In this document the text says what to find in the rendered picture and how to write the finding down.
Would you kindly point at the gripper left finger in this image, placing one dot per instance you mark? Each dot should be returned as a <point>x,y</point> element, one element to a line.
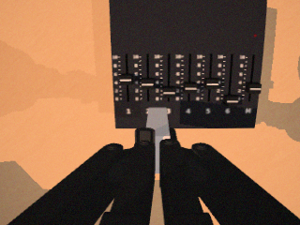
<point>83,196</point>

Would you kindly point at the black lighting desk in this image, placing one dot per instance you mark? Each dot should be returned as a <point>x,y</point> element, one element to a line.
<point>182,49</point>

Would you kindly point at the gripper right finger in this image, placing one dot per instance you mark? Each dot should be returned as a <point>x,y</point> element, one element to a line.
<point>231,196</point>

